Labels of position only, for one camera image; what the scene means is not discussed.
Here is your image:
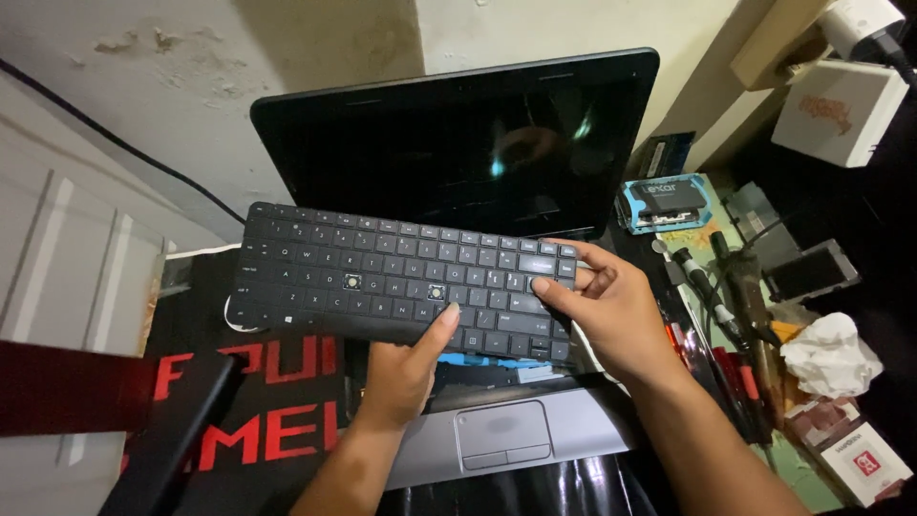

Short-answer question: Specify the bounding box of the black soldering iron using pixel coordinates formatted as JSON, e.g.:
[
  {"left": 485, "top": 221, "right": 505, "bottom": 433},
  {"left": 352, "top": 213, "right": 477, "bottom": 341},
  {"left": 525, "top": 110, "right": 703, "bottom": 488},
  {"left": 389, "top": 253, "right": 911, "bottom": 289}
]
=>
[{"left": 671, "top": 247, "right": 749, "bottom": 348}]

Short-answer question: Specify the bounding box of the dark red strap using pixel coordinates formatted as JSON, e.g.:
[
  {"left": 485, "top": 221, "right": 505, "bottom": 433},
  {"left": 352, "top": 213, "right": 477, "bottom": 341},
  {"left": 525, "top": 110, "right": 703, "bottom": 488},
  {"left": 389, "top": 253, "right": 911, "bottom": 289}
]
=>
[{"left": 0, "top": 340, "right": 157, "bottom": 438}]

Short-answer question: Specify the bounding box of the grey metal plate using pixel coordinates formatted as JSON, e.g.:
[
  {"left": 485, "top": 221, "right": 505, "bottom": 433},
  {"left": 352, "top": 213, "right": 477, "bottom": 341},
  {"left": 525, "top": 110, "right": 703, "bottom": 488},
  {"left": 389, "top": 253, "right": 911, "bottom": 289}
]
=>
[{"left": 724, "top": 181, "right": 802, "bottom": 269}]

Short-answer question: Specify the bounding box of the blue and black packet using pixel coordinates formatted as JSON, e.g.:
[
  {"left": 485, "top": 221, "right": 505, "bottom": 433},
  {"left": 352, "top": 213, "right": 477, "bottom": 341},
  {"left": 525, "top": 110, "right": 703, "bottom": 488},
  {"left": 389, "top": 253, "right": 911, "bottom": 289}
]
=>
[{"left": 619, "top": 172, "right": 714, "bottom": 235}]

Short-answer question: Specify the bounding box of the red handled screwdriver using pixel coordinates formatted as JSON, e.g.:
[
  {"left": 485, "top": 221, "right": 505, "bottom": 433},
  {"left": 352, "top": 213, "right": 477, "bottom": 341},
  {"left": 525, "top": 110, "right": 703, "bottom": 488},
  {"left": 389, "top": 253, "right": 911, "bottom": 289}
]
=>
[{"left": 713, "top": 347, "right": 775, "bottom": 445}]

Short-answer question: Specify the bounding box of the white box with red label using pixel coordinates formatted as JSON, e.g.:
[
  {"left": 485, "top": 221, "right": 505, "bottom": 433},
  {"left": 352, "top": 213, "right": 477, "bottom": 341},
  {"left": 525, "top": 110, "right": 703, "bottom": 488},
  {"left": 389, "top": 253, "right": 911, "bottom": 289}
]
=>
[{"left": 784, "top": 400, "right": 914, "bottom": 508}]

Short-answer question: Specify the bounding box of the white power adapter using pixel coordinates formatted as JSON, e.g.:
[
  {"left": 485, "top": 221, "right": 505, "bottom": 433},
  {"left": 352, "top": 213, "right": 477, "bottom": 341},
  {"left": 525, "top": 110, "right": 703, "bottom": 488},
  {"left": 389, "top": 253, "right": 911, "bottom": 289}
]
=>
[{"left": 817, "top": 0, "right": 917, "bottom": 86}]

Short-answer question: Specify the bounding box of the person's right hand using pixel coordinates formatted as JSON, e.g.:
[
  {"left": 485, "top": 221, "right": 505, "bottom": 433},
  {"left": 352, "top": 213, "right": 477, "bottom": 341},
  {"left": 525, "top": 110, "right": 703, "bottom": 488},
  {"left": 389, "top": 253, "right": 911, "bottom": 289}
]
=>
[{"left": 531, "top": 238, "right": 683, "bottom": 389}]

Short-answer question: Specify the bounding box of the black and silver laptop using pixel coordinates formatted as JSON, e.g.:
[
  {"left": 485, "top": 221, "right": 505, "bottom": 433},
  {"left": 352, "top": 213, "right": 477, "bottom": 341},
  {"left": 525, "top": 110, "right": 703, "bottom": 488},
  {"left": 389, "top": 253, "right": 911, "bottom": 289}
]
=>
[{"left": 250, "top": 47, "right": 661, "bottom": 493}]

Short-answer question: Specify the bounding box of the crumpled white tissue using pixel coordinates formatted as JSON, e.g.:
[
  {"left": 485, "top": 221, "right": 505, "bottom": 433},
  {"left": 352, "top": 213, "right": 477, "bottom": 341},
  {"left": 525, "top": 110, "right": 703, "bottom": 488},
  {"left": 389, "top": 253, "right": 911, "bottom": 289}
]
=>
[{"left": 779, "top": 312, "right": 884, "bottom": 399}]

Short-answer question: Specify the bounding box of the black cable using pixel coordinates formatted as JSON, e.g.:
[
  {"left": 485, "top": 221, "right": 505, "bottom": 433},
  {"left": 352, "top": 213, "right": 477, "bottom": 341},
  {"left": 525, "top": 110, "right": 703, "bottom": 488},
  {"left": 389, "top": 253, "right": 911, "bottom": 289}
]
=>
[{"left": 0, "top": 57, "right": 246, "bottom": 226}]

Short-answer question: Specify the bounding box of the black mat with red letters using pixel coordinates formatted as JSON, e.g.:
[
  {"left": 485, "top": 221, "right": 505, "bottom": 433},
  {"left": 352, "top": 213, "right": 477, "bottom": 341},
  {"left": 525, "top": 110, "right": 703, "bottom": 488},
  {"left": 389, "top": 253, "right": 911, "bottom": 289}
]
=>
[{"left": 118, "top": 247, "right": 660, "bottom": 516}]

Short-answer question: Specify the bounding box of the person's left hand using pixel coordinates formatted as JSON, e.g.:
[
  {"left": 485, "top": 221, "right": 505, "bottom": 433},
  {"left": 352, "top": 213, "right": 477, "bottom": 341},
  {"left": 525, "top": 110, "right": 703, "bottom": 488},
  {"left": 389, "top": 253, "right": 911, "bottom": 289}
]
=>
[{"left": 355, "top": 302, "right": 461, "bottom": 431}]

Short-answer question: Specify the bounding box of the dark memory module package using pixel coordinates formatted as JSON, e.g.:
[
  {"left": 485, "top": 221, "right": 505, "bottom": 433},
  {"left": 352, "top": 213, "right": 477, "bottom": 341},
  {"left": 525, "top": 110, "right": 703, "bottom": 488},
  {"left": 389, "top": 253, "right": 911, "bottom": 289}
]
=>
[{"left": 630, "top": 131, "right": 696, "bottom": 180}]

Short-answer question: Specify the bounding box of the black laptop keyboard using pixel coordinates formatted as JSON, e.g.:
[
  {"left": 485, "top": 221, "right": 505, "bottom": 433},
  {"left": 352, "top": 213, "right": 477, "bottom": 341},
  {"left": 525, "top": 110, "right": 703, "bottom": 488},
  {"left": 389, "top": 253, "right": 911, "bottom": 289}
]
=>
[{"left": 225, "top": 201, "right": 578, "bottom": 363}]

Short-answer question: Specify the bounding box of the white box with orange print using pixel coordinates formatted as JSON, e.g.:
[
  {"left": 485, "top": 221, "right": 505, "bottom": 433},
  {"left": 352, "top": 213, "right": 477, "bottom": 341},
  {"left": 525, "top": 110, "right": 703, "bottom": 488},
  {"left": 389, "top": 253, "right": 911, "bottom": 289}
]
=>
[{"left": 771, "top": 59, "right": 909, "bottom": 169}]

